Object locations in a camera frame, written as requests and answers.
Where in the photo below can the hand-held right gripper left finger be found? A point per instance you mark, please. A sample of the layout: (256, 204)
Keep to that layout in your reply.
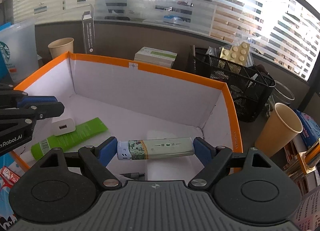
(108, 151)

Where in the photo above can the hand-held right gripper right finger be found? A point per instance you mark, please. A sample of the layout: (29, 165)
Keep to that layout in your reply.
(202, 151)

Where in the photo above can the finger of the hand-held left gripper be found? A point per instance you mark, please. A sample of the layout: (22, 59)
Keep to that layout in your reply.
(50, 111)
(40, 99)

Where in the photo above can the white charger plug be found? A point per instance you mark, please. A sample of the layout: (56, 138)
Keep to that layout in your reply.
(62, 127)

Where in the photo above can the green tube white cap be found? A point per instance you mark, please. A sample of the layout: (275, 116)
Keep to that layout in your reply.
(82, 131)

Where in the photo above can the black pen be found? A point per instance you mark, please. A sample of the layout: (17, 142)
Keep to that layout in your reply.
(133, 175)

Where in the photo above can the green white lighter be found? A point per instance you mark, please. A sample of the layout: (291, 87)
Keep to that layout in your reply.
(155, 148)

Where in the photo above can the orange cardboard box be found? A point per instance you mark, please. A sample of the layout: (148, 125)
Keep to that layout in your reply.
(150, 96)

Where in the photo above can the red printed packet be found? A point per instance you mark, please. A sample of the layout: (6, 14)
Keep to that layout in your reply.
(8, 174)

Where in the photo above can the translucent plastic cup green logo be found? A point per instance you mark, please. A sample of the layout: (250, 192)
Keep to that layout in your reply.
(17, 53)

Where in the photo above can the beige paper cup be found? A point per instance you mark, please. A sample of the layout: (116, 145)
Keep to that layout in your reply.
(275, 133)
(60, 49)

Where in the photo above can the blue printed desk mat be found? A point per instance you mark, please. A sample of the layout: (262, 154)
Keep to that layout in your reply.
(6, 192)

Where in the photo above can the black mesh desk organizer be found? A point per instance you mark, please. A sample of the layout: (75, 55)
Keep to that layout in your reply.
(250, 96)

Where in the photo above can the tall dark carton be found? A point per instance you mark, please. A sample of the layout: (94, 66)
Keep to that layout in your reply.
(89, 35)

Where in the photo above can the stack of thin booklets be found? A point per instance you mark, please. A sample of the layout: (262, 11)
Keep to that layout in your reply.
(295, 168)

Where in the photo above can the yellow pill blister pack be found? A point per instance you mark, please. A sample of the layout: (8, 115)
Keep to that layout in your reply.
(237, 53)

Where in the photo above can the clear round container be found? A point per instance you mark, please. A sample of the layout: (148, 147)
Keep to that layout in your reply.
(290, 96)

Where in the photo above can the white green flat box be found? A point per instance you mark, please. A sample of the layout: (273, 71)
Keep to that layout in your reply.
(155, 54)

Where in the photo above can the perfume bottle gold cap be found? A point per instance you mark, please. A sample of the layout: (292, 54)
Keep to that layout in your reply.
(310, 161)

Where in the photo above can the blue printed packet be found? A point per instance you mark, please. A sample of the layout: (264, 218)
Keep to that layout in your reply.
(310, 126)

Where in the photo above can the white printed pouch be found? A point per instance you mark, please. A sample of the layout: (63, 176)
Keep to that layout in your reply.
(311, 211)

